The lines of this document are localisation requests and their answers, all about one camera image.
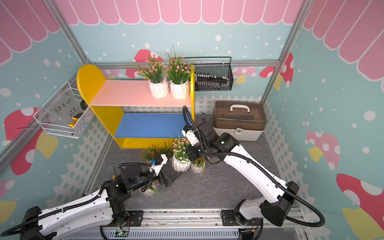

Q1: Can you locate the pink flower pot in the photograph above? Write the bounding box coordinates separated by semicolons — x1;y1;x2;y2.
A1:
136;55;169;99
164;50;195;100
172;138;191;173
139;182;160;197

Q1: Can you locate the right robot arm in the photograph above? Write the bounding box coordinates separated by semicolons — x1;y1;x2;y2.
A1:
182;106;326;228

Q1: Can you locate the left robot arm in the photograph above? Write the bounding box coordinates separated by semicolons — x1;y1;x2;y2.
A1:
1;155;172;240

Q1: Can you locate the yellow rack with coloured shelves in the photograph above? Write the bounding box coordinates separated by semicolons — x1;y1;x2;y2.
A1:
77;65;195;149

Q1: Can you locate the red flower pot front right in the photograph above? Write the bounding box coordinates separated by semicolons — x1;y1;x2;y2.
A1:
191;157;206;174

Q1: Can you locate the red flower pot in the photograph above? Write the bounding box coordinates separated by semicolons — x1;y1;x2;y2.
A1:
191;157;206;174
140;145;168;164

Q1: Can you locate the red flower pot left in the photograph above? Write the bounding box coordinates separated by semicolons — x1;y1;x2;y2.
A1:
140;145;168;164

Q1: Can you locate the brown lidded storage box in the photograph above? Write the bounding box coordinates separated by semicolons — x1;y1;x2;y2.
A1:
213;101;267;141

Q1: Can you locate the yellow utility knife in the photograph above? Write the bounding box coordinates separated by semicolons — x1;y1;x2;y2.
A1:
69;118;79;128

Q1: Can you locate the black tape roll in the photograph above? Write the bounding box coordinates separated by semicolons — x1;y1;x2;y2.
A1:
80;100;88;112

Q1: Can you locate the black wire mesh basket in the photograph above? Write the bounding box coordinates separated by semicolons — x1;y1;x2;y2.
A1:
184;57;234;92

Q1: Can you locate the metal base rail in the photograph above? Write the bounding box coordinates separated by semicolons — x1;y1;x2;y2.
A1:
67;209;312;240

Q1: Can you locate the white wire wall basket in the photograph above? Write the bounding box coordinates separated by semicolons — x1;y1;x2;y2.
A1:
33;82;94;139

